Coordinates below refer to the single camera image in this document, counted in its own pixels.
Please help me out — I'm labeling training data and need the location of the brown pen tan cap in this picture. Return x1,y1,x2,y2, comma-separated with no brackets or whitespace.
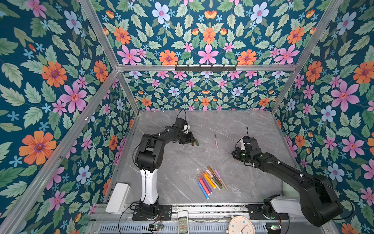
207,166,222,188

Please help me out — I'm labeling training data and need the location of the tan pen lilac cap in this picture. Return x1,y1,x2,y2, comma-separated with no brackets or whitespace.
214,169,229,191

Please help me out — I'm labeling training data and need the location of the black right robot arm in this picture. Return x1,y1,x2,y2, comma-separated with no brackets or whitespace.
231,136,343,227

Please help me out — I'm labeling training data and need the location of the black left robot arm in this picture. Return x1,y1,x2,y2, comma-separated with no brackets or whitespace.
133,118,195,219

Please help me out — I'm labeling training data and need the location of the orange highlighter pen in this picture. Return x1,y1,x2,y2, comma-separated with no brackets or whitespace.
202,172,216,189

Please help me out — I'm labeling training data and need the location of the beige marker pen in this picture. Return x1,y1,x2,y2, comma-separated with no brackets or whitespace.
205,170,222,190

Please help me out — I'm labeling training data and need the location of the pink marker pen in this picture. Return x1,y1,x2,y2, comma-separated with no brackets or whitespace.
198,176,210,196

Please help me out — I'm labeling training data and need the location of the purple marker pen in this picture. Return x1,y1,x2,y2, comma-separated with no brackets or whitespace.
200,175,212,195

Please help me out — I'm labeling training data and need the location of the blue marker pen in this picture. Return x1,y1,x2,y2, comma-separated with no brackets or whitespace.
197,180,209,200

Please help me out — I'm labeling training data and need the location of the round pink clock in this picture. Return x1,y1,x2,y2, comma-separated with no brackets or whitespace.
226,215,256,234

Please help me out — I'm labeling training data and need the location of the right small circuit board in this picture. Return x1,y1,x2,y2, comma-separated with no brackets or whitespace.
266,224,282,234

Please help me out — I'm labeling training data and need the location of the small circuit board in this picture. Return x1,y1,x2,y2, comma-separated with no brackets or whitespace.
148,223,164,232
266,224,282,234

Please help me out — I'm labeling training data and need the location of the white remote control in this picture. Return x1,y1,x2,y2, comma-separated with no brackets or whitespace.
177,210,189,234

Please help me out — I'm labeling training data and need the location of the white power adapter box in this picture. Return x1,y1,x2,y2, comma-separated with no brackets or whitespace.
105,183,131,215

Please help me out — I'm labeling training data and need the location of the left small circuit board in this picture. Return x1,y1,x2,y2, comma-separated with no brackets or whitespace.
148,223,164,232

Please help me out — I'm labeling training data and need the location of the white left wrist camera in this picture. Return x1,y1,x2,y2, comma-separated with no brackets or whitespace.
183,124,190,134

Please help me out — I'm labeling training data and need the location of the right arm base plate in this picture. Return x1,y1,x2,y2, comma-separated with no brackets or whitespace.
245,204,289,220

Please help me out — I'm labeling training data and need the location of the black hook rail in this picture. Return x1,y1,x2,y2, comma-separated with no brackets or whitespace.
174,64,237,73

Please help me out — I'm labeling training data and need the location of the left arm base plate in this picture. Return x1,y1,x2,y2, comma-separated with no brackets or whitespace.
132,205,172,221

